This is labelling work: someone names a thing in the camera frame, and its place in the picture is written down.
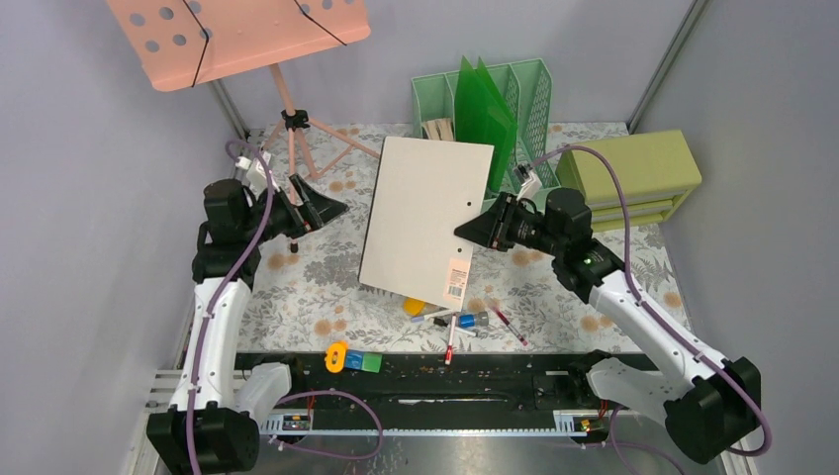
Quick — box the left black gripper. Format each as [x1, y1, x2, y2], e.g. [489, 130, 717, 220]
[243, 173, 349, 244]

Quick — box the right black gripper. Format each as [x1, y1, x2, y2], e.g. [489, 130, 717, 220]
[454, 191, 565, 256]

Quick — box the beige notebook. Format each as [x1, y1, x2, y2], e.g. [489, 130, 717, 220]
[358, 137, 494, 311]

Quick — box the treehouse paperback book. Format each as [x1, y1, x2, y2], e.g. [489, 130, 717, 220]
[433, 118, 455, 142]

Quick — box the green plastic folder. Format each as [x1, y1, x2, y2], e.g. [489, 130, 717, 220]
[454, 56, 517, 192]

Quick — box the green file organizer rack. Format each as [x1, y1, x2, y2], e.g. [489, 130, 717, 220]
[411, 58, 559, 206]

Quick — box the yellow blue green toy block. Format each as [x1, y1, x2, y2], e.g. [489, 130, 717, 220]
[325, 341, 383, 373]

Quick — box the olive green drawer box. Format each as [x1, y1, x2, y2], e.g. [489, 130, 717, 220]
[556, 130, 702, 232]

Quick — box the purple paperback book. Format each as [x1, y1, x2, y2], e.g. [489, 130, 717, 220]
[421, 120, 440, 141]

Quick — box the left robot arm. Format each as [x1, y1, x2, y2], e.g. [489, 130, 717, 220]
[145, 174, 348, 474]

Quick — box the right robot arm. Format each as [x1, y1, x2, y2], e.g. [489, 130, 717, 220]
[453, 188, 764, 463]

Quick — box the blue grey glue stick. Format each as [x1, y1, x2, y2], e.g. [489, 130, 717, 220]
[458, 312, 489, 329]

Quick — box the black white marker pen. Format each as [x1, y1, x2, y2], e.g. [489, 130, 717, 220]
[432, 317, 480, 338]

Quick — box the yellow grey eraser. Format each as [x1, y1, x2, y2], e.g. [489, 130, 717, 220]
[403, 298, 426, 317]

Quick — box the red white marker pen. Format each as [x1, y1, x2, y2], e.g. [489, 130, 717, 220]
[444, 315, 457, 366]

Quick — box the pink music stand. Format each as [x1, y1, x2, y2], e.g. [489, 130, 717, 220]
[104, 0, 383, 255]

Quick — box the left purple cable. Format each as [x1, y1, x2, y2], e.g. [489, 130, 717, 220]
[184, 139, 386, 475]

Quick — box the purple cable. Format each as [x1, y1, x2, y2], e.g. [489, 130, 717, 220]
[184, 139, 386, 475]
[529, 144, 774, 475]

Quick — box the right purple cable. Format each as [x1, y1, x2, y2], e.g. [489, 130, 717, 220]
[529, 144, 774, 475]

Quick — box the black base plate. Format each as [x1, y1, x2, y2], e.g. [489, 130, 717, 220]
[233, 350, 663, 432]

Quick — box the aluminium frame rail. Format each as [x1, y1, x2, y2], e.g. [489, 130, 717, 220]
[134, 128, 263, 475]

